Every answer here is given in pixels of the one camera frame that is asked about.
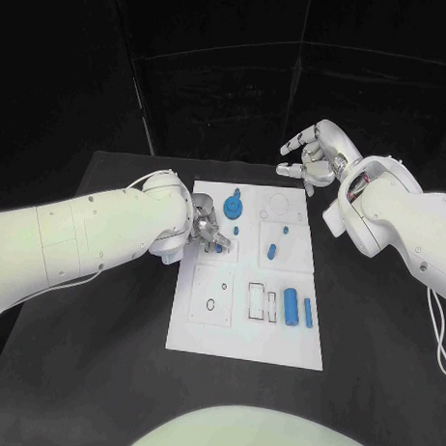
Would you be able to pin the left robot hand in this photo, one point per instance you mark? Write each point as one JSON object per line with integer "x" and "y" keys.
{"x": 205, "y": 226}

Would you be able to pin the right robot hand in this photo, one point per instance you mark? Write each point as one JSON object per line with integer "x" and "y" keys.
{"x": 330, "y": 147}

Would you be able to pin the blue block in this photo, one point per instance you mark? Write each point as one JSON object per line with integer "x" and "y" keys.
{"x": 219, "y": 248}

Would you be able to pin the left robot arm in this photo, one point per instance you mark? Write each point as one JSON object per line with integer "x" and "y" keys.
{"x": 99, "y": 233}

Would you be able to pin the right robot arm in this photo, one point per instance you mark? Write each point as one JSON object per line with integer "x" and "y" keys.
{"x": 407, "y": 222}

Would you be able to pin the white task board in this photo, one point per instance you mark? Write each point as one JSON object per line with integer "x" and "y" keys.
{"x": 241, "y": 332}

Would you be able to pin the blue gear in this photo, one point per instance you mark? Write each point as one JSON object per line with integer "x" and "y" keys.
{"x": 230, "y": 208}

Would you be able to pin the short blue cylinder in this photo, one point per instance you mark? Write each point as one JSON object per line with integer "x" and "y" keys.
{"x": 272, "y": 251}

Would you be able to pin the thick long blue cylinder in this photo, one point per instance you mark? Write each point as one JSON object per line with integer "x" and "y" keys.
{"x": 291, "y": 307}

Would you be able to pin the thin long blue cylinder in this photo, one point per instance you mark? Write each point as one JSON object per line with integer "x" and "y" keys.
{"x": 308, "y": 313}

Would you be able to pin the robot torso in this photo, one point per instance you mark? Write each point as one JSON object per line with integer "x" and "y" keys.
{"x": 255, "y": 434}

